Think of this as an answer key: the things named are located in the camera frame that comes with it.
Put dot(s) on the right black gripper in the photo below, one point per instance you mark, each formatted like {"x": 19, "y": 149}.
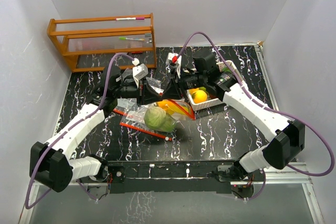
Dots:
{"x": 171, "y": 91}

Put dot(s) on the wooden orange shelf rack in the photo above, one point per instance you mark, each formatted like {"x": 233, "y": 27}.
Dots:
{"x": 76, "y": 38}

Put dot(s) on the white plastic basket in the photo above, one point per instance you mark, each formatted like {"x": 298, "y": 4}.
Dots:
{"x": 212, "y": 102}

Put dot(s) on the green marker pen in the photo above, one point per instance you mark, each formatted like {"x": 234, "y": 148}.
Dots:
{"x": 134, "y": 39}

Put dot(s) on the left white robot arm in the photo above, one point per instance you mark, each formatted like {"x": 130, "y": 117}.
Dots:
{"x": 51, "y": 163}

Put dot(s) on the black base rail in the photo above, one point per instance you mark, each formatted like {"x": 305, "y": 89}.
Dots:
{"x": 176, "y": 176}

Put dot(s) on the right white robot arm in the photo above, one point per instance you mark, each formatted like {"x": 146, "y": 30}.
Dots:
{"x": 285, "y": 137}

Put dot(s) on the light green cabbage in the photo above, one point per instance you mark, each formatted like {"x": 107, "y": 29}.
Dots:
{"x": 154, "y": 117}

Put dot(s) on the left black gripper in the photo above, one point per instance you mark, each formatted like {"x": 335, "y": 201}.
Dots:
{"x": 149, "y": 95}

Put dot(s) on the dark green cabbage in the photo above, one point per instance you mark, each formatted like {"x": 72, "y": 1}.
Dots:
{"x": 168, "y": 125}

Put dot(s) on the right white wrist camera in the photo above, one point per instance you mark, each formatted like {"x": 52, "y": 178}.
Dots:
{"x": 175, "y": 61}

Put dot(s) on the orange fruit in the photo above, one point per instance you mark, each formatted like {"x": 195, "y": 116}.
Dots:
{"x": 199, "y": 96}

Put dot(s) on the yellow bell pepper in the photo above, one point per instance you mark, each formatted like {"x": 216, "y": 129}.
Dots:
{"x": 171, "y": 107}

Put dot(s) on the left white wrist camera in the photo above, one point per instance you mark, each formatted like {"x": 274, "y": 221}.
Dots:
{"x": 139, "y": 71}

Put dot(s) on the pink white marker pen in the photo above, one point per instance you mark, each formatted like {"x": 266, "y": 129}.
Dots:
{"x": 130, "y": 18}

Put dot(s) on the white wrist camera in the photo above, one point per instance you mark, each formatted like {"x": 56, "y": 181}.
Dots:
{"x": 175, "y": 61}
{"x": 139, "y": 71}

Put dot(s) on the clear red zip bag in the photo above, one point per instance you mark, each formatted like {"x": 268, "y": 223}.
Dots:
{"x": 178, "y": 117}

